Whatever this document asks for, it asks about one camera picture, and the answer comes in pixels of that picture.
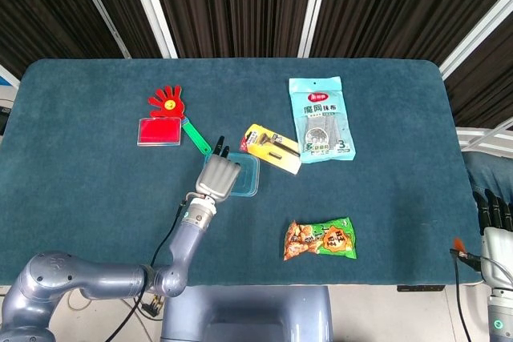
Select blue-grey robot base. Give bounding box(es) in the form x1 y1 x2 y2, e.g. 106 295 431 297
160 285 333 342

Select white metal post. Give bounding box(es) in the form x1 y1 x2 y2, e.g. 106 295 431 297
298 0 336 58
438 0 513 81
123 0 179 59

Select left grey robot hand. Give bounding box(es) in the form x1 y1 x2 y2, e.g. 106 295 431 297
194 135 242 202

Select thin grey metal post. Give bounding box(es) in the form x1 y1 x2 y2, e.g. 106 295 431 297
67 0 132 59

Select razor in yellow blister pack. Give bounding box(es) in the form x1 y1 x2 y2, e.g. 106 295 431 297
239 123 302 176

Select red rectangular flat case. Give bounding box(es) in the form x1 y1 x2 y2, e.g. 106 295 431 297
136 116 184 147

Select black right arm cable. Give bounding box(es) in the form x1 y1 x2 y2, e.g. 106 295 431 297
452 257 476 342

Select teal table cloth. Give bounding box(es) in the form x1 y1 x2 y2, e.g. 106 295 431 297
0 57 484 288

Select black table control panel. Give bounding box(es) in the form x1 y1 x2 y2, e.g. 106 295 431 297
396 284 446 293

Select dark brown pleated curtain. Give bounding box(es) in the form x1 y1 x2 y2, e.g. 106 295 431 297
0 0 513 131

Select white metal frame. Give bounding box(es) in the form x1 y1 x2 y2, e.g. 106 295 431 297
454 117 513 155

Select green orange snack bag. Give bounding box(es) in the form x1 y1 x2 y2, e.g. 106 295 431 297
283 216 357 262

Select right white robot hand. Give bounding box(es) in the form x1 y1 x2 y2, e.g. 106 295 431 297
450 189 513 289

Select light blue cleaning cloth package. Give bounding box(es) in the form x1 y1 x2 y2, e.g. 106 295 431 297
289 75 357 164

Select red hand clapper green handle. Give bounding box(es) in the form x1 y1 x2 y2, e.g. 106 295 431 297
147 85 212 155

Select blue translucent plastic lid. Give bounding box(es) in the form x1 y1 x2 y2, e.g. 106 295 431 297
203 151 261 198

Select teal covered side table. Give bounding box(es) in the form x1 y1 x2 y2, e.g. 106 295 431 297
460 149 513 199

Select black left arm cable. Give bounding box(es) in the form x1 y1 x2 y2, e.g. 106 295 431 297
107 197 189 342

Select black power plug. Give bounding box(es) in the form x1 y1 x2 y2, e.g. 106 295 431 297
142 296 164 318

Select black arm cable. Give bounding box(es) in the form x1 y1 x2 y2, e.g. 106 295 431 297
107 197 189 342
452 257 476 342

